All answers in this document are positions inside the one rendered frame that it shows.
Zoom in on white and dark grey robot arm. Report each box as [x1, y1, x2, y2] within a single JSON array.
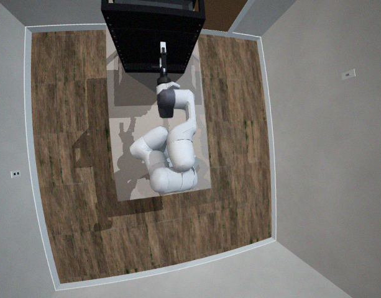
[[130, 82, 198, 193]]

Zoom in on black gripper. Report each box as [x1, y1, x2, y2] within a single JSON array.
[[157, 42, 171, 86]]

